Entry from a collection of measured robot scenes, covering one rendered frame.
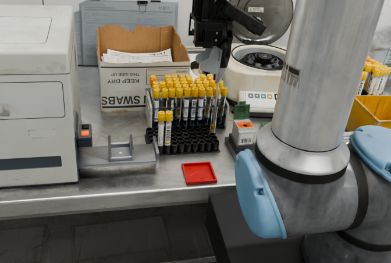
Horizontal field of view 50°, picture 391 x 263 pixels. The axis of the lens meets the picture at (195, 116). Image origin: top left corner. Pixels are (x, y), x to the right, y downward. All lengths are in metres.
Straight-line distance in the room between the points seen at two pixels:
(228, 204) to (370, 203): 0.28
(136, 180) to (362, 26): 0.62
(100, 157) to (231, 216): 0.33
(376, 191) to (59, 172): 0.61
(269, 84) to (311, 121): 0.74
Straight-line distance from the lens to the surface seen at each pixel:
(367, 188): 0.58
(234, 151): 1.01
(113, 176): 0.94
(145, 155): 0.93
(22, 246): 1.67
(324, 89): 0.46
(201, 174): 0.95
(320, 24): 0.44
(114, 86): 1.14
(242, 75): 1.19
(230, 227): 0.74
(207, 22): 0.88
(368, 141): 0.60
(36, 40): 0.83
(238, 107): 1.01
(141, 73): 1.12
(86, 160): 0.93
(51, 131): 0.85
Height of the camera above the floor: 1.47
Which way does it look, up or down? 30 degrees down
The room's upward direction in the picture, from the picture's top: 5 degrees clockwise
